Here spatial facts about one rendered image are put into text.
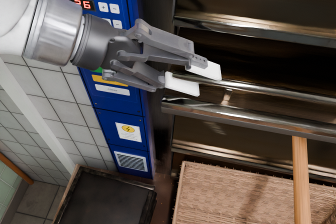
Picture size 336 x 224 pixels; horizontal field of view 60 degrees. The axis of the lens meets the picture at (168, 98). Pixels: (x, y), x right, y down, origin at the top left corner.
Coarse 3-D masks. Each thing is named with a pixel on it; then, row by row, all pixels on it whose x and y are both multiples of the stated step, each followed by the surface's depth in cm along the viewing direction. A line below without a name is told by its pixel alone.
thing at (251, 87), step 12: (180, 72) 50; (216, 84) 49; (228, 84) 49; (240, 84) 48; (252, 84) 48; (264, 84) 48; (228, 96) 52; (288, 96) 48; (300, 96) 47; (312, 96) 47; (324, 96) 47
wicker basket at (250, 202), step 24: (192, 168) 102; (216, 168) 99; (192, 192) 110; (216, 192) 108; (240, 192) 105; (264, 192) 103; (288, 192) 100; (312, 192) 98; (192, 216) 115; (216, 216) 115; (240, 216) 114; (264, 216) 112; (288, 216) 109; (312, 216) 106
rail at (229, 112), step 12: (168, 96) 52; (180, 108) 52; (192, 108) 51; (204, 108) 51; (216, 108) 51; (228, 108) 51; (240, 108) 51; (240, 120) 51; (252, 120) 50; (264, 120) 50; (276, 120) 49; (288, 120) 49; (300, 120) 49; (312, 120) 49; (312, 132) 50; (324, 132) 49
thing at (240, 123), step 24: (216, 48) 59; (240, 48) 58; (264, 48) 58; (288, 48) 58; (312, 48) 58; (192, 72) 56; (240, 72) 56; (264, 72) 56; (288, 72) 56; (312, 72) 55; (192, 96) 54; (216, 96) 54; (240, 96) 54; (264, 96) 54; (216, 120) 54
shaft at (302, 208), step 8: (296, 136) 66; (296, 144) 65; (304, 144) 65; (296, 152) 64; (304, 152) 64; (296, 160) 63; (304, 160) 63; (296, 168) 62; (304, 168) 62; (296, 176) 61; (304, 176) 61; (296, 184) 60; (304, 184) 60; (296, 192) 59; (304, 192) 59; (296, 200) 58; (304, 200) 58; (296, 208) 58; (304, 208) 57; (296, 216) 57; (304, 216) 56
